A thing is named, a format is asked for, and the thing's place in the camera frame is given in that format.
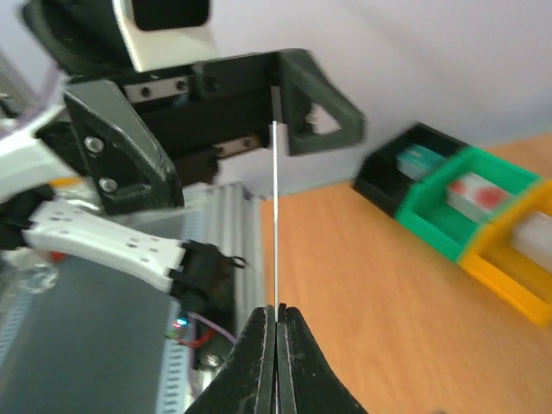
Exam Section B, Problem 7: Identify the grey slotted cable duct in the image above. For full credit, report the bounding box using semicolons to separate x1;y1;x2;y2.
153;301;195;414

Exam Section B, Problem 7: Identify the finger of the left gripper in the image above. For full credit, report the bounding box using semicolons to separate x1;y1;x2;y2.
279;48;366;155
64;80;185;215

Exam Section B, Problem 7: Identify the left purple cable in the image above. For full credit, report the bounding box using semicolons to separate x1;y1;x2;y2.
0;64;61;143

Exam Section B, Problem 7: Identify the red spot card stack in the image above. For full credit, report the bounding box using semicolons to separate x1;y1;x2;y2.
446;172;511;223

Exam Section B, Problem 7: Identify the aluminium rail base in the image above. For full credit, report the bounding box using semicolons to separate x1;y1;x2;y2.
183;183;266;334

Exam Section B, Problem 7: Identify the green bin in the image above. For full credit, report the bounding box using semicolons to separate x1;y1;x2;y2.
395;147;543;262

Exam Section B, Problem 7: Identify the white card stack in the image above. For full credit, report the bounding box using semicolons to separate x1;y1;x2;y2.
511;211;551;271

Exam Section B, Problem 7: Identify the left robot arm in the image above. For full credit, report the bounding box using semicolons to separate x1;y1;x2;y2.
1;1;365;315

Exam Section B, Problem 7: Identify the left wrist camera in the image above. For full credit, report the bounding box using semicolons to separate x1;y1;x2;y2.
111;0;219;72

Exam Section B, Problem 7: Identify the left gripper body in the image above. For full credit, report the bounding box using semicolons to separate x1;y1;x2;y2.
106;52;279;185

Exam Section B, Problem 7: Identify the left controller board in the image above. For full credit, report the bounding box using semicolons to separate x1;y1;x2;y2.
165;317;191;342

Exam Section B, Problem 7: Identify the teal card stack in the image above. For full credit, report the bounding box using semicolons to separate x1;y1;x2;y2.
396;144;445;180

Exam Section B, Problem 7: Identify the black bin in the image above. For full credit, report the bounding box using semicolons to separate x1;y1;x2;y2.
353;122;467;216

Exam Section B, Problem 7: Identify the yellow bin left side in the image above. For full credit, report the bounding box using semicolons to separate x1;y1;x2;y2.
459;179;551;326

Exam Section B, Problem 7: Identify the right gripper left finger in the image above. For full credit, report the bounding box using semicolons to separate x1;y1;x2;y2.
185;305;276;414

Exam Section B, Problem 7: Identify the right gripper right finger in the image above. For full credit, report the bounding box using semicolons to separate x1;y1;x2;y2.
275;304;367;414

